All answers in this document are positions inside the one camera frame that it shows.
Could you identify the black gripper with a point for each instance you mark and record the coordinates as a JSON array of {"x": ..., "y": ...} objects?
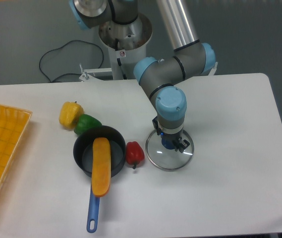
[{"x": 171, "y": 136}]

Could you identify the glass pot lid blue knob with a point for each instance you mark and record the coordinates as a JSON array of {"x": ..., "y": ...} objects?
[{"x": 165, "y": 159}]

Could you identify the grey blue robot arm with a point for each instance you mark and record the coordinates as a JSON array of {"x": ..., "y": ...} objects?
[{"x": 158, "y": 79}]

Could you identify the red bell pepper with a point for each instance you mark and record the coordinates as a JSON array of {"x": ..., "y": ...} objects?
[{"x": 134, "y": 154}]

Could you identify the long orange bread loaf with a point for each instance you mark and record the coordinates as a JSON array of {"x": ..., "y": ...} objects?
[{"x": 101, "y": 169}]

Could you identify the green bell pepper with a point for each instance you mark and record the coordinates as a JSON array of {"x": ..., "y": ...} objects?
[{"x": 85, "y": 123}]

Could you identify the yellow bell pepper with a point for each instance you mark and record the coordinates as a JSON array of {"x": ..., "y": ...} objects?
[{"x": 69, "y": 114}]

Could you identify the dark pot blue handle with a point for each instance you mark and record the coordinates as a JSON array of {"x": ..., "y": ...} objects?
[{"x": 83, "y": 156}]

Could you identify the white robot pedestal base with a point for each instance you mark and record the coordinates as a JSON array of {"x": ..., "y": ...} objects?
[{"x": 126, "y": 34}]

